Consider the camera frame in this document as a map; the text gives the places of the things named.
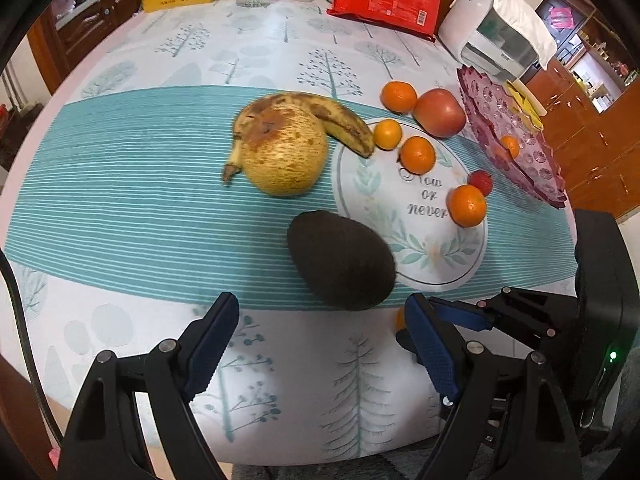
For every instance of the tall wooden cabinet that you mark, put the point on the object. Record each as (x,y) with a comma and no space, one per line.
(585,135)

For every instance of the yellow-orange tangerine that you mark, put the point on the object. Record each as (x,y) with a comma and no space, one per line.
(387,134)

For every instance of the spotted yellow banana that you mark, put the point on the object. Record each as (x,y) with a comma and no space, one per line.
(350,130)

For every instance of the white countertop appliance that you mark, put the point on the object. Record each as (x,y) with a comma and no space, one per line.
(465,15)

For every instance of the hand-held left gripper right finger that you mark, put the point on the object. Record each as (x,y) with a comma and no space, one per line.
(435,355)

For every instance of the small red apple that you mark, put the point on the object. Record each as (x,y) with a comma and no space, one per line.
(481,183)

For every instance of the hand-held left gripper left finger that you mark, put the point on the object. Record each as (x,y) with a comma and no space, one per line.
(210,355)

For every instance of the wooden kitchen cabinet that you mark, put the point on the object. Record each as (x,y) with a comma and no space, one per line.
(85,25)

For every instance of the orange tangerine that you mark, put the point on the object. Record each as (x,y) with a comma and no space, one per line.
(510,147)
(399,97)
(467,206)
(400,320)
(418,155)

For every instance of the white towel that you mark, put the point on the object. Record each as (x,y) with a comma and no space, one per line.
(525,10)

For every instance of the tree print tablecloth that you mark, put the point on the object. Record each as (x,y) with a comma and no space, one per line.
(150,185)

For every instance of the pink glass fruit bowl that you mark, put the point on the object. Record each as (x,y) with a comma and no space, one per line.
(487,105)

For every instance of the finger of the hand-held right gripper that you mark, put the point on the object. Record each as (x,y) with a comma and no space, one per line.
(403,341)
(465,316)

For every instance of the yellow speckled pear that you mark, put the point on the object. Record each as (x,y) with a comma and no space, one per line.
(285,160)

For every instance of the yellow tissue pack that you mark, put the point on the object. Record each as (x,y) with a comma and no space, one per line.
(525,105)

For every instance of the pink paper decoration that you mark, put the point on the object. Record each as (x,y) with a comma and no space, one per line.
(560,17)

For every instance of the dark avocado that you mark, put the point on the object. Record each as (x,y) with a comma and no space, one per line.
(340,260)

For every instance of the large red apple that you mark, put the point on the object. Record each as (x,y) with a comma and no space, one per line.
(439,113)

